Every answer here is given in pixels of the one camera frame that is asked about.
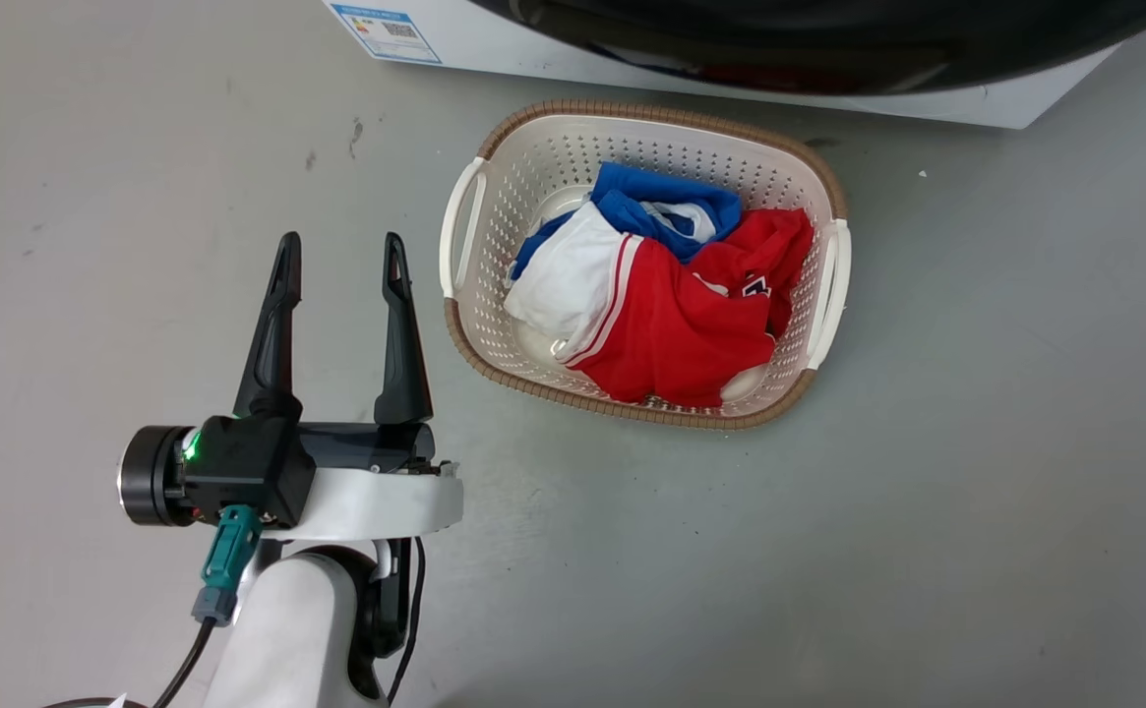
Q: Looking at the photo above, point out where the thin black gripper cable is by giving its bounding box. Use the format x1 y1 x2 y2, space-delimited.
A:
385 536 427 705

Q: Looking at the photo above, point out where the dark round washing machine door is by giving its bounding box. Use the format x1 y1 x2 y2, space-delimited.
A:
467 0 1146 97

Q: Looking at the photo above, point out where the thin black camera cable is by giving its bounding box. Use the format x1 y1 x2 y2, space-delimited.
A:
151 618 216 708

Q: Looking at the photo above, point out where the blue energy label sticker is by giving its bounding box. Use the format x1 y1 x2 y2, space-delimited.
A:
329 3 443 66

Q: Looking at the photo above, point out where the white washing machine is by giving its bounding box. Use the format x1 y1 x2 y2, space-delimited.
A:
322 0 1124 131

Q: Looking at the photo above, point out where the cream perforated laundry basket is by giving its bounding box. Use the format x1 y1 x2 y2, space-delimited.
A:
439 98 853 432

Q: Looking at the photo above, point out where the blue garment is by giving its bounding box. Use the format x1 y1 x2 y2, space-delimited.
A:
511 161 744 282

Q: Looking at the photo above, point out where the red and white garment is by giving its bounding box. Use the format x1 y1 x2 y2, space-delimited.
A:
503 201 815 409

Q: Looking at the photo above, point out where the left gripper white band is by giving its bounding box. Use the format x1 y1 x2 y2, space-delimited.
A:
233 232 464 542

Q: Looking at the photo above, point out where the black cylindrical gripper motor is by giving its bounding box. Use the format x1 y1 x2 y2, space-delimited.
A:
117 425 196 527

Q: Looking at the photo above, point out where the teal cable connector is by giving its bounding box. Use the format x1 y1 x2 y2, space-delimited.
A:
191 504 265 627

